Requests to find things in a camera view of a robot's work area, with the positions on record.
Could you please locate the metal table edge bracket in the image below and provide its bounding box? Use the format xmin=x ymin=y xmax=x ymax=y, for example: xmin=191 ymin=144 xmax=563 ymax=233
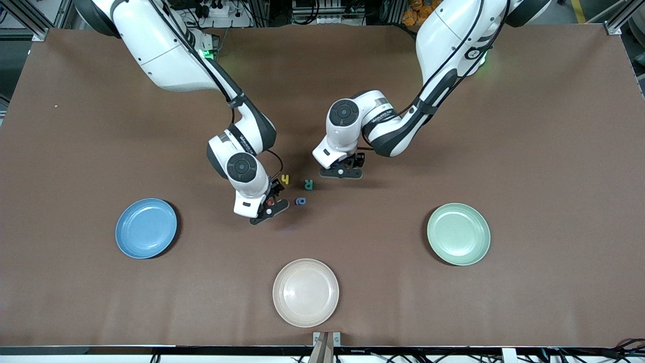
xmin=312 ymin=331 xmax=341 ymax=348

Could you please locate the aluminium frame profile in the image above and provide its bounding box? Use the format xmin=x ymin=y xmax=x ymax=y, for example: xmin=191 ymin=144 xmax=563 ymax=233
xmin=0 ymin=0 xmax=71 ymax=42
xmin=605 ymin=0 xmax=645 ymax=36

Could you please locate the black floor cable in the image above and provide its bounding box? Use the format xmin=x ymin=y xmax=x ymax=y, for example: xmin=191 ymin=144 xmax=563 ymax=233
xmin=544 ymin=347 xmax=645 ymax=363

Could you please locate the orange objects heap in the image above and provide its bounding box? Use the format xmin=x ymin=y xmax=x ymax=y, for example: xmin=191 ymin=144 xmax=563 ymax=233
xmin=402 ymin=0 xmax=431 ymax=27

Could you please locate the white power strip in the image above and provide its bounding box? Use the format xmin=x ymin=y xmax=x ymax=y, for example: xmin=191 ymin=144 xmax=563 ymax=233
xmin=194 ymin=0 xmax=252 ymax=28

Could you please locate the blue plate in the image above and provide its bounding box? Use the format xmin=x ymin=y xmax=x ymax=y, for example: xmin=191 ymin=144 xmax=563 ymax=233
xmin=115 ymin=198 xmax=178 ymax=260

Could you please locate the green plate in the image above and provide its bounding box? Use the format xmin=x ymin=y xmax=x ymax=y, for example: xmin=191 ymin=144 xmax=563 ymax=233
xmin=426 ymin=203 xmax=491 ymax=266

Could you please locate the black and white equipment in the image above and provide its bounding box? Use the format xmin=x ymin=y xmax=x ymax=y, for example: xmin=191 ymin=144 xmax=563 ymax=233
xmin=291 ymin=0 xmax=366 ymax=26

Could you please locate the brown table mat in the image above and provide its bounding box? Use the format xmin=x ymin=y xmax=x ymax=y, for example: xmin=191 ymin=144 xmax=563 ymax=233
xmin=0 ymin=24 xmax=645 ymax=348

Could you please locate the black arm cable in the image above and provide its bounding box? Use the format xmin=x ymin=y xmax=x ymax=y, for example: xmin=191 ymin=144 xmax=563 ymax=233
xmin=151 ymin=0 xmax=284 ymax=178
xmin=373 ymin=0 xmax=509 ymax=152

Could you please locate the beige plate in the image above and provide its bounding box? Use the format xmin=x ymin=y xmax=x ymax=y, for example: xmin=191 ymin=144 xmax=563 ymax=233
xmin=272 ymin=258 xmax=340 ymax=328

